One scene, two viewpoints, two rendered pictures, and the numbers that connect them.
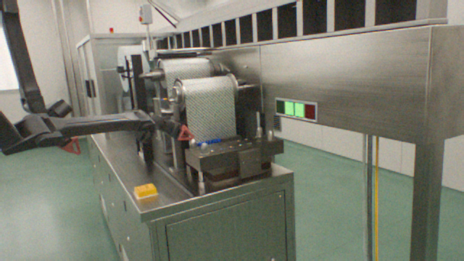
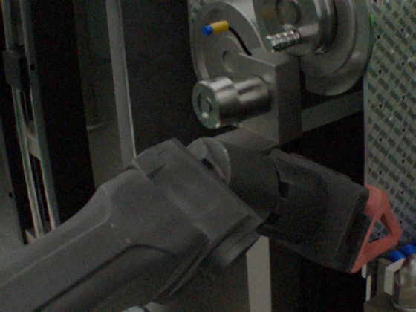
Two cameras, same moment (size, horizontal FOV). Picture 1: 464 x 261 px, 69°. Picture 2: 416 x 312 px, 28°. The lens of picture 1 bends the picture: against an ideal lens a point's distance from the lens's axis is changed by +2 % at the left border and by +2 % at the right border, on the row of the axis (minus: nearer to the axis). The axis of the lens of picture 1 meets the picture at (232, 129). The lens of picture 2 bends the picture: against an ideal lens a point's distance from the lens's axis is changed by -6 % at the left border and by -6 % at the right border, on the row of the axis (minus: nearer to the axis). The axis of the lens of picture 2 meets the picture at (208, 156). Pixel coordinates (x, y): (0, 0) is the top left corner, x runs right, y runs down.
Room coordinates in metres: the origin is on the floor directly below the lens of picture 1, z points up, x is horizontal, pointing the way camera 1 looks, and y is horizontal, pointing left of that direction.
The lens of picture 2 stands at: (0.81, 0.38, 1.43)
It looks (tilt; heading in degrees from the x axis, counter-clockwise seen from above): 24 degrees down; 354
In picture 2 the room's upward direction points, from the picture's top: 5 degrees counter-clockwise
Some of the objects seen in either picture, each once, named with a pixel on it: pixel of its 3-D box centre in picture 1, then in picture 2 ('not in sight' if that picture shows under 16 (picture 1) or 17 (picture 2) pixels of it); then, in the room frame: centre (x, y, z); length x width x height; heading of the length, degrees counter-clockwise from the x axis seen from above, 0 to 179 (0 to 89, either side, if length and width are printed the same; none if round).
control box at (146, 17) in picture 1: (144, 14); not in sight; (1.97, 0.45, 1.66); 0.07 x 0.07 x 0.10; 33
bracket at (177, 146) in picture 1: (173, 138); (260, 224); (1.48, 0.27, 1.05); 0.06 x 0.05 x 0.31; 118
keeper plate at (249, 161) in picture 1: (249, 163); not in sight; (1.31, -0.06, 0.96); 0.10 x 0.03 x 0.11; 118
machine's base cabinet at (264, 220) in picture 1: (154, 195); not in sight; (2.33, 0.61, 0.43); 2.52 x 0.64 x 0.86; 28
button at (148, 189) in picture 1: (145, 190); not in sight; (1.22, 0.35, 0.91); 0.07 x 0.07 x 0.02; 28
